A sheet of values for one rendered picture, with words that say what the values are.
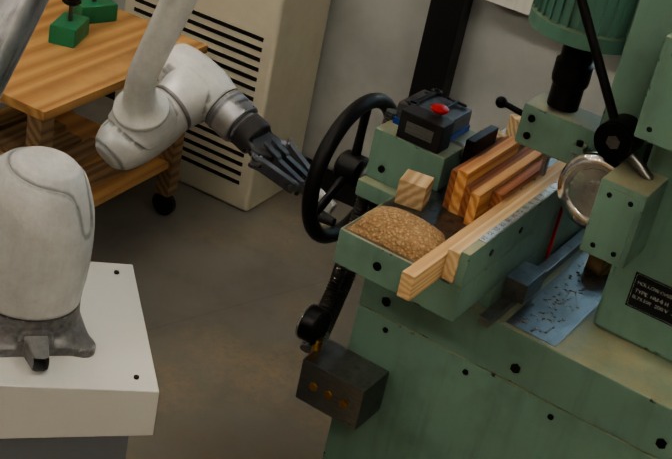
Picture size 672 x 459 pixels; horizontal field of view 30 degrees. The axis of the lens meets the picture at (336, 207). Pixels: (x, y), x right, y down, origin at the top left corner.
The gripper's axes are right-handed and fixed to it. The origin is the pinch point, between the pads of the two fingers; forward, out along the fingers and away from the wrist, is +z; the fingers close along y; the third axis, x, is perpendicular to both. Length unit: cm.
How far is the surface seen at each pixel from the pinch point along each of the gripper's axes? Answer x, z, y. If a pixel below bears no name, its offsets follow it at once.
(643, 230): -50, 49, -19
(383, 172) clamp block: -23.6, 11.1, -13.9
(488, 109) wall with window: 30, -10, 123
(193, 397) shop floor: 76, -3, 12
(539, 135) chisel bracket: -44, 27, -6
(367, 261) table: -26, 23, -37
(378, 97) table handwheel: -25.6, -0.8, -0.8
